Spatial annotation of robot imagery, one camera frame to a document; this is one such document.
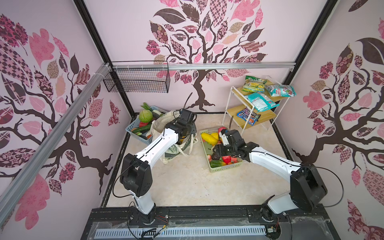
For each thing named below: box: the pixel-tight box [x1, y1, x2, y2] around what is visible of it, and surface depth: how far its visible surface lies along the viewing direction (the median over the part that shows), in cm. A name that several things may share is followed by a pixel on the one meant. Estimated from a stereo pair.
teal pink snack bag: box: [265, 84, 297, 98], surface depth 81 cm
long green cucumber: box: [132, 124, 152, 134], surface depth 103 cm
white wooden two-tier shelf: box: [221, 76, 290, 136], surface depth 85 cm
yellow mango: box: [201, 132, 220, 146], surface depth 99 cm
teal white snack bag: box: [244, 92, 280, 113], surface depth 78 cm
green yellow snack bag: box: [241, 75, 267, 93], surface depth 87 cm
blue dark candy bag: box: [237, 107, 261, 126], surface depth 96 cm
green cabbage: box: [138, 109, 153, 123], surface depth 106 cm
